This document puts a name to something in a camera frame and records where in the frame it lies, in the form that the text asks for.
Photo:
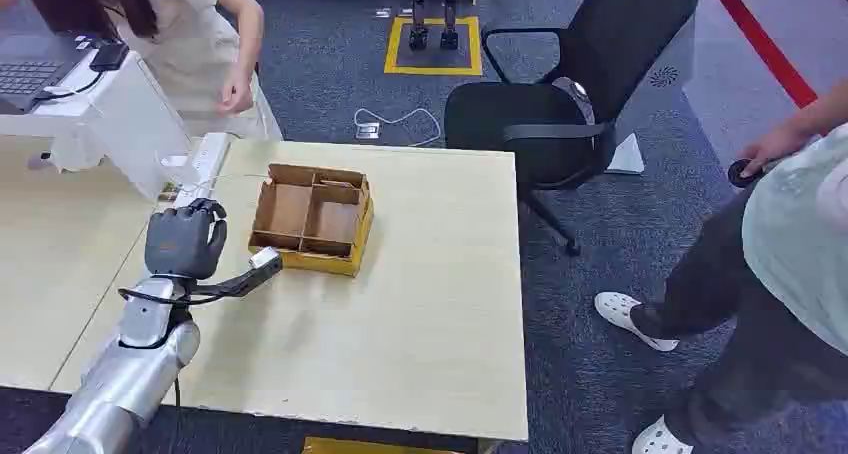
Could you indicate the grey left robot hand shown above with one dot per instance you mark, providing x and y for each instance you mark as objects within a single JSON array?
[{"x": 180, "y": 242}]

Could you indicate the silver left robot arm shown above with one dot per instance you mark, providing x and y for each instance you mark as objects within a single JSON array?
[{"x": 129, "y": 365}]

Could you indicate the white power strip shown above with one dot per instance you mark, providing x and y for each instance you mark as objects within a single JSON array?
[{"x": 202, "y": 169}]

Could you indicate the wooden divided card box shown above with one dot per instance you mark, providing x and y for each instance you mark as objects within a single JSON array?
[{"x": 316, "y": 219}]

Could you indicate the white side table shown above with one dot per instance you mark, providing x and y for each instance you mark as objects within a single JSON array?
[{"x": 99, "y": 116}]

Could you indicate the pale wooden desk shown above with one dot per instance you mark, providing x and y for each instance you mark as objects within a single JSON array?
[{"x": 318, "y": 305}]

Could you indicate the person in pale dress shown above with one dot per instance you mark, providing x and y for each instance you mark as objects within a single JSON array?
[{"x": 192, "y": 47}]

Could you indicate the black power adapter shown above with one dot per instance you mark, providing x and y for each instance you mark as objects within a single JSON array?
[{"x": 109, "y": 56}]

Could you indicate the floor socket box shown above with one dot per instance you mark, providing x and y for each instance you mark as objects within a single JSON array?
[{"x": 367, "y": 131}]

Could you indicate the black laptop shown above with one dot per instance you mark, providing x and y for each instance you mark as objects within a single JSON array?
[{"x": 30, "y": 70}]

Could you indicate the black office chair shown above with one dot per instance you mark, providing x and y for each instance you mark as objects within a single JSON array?
[{"x": 576, "y": 86}]

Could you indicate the white paper sheet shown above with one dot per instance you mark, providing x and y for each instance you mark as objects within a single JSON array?
[{"x": 626, "y": 155}]

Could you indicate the black round controller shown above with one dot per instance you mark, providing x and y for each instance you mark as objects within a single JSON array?
[{"x": 740, "y": 173}]

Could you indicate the person in green shirt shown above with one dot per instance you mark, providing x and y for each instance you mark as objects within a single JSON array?
[{"x": 762, "y": 285}]

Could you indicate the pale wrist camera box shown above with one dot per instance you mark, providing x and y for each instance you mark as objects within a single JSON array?
[{"x": 266, "y": 259}]

